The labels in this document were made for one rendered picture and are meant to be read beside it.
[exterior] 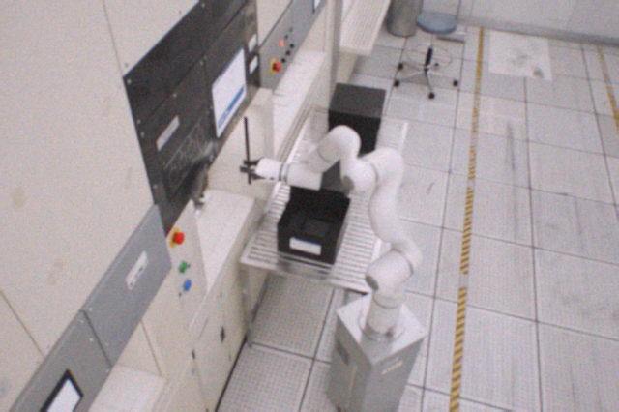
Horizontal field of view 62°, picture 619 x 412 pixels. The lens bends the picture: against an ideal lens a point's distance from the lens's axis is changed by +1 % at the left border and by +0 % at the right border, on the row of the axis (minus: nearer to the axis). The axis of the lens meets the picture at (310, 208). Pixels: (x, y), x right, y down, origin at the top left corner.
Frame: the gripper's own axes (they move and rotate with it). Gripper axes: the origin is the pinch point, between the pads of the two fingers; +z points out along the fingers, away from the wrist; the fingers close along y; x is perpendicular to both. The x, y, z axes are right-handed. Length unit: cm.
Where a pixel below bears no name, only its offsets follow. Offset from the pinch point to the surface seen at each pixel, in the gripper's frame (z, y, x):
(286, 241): -19.2, -6.5, -34.1
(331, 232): -36, 11, -42
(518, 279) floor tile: -151, 71, -119
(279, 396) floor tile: -24, -39, -119
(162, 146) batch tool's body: 4, -53, 50
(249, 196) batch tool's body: 4.7, 13.9, -31.8
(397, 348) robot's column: -74, -42, -43
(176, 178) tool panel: 4, -49, 36
